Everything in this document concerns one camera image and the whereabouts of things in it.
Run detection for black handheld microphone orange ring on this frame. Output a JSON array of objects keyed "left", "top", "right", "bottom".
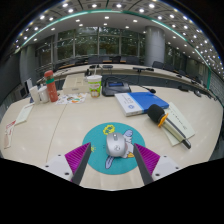
[{"left": 147, "top": 103, "right": 192, "bottom": 150}]

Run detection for round teal cartoon mouse pad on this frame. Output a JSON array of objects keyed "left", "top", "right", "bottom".
[{"left": 82, "top": 122, "right": 147, "bottom": 176}]

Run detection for ceiling lights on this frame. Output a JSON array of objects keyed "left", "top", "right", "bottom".
[{"left": 13, "top": 0, "right": 224, "bottom": 74}]

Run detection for tall white cup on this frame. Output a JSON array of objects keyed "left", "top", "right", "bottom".
[{"left": 28, "top": 85, "right": 41, "bottom": 105}]

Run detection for beige cardboard box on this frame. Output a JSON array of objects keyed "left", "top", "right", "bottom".
[{"left": 62, "top": 74, "right": 90, "bottom": 95}]

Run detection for red and white leaflet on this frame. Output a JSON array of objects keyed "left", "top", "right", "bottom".
[{"left": 3, "top": 119, "right": 17, "bottom": 150}]

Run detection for white booklet with green edge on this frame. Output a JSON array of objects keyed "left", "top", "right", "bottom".
[{"left": 14, "top": 103, "right": 36, "bottom": 126}]

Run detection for green printed paper cup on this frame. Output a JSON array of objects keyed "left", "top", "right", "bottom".
[{"left": 86, "top": 64, "right": 103, "bottom": 98}]

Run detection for red bottle with green band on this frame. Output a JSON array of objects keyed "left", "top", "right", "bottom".
[{"left": 43, "top": 70, "right": 59, "bottom": 103}]

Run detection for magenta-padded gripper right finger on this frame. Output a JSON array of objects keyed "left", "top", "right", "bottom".
[{"left": 133, "top": 143, "right": 182, "bottom": 186}]

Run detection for silver computer mouse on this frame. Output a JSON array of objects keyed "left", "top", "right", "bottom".
[{"left": 105, "top": 131, "right": 129, "bottom": 158}]

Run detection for white paper booklet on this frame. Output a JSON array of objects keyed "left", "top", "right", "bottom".
[{"left": 162, "top": 101, "right": 196, "bottom": 147}]

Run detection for black gooseneck microphone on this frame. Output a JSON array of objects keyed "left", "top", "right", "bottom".
[{"left": 130, "top": 83, "right": 157, "bottom": 94}]

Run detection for colourful printed leaflet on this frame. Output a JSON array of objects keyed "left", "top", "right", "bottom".
[{"left": 55, "top": 92, "right": 88, "bottom": 106}]

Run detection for blue and white book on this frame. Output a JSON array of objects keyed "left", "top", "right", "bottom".
[{"left": 114, "top": 91, "right": 170, "bottom": 117}]

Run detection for dark conference microphone console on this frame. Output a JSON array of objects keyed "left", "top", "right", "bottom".
[{"left": 101, "top": 79, "right": 132, "bottom": 98}]

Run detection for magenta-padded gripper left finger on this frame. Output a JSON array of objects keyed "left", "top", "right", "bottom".
[{"left": 44, "top": 142, "right": 92, "bottom": 186}]

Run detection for dark office chairs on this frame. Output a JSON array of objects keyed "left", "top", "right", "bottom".
[{"left": 74, "top": 54, "right": 214, "bottom": 98}]

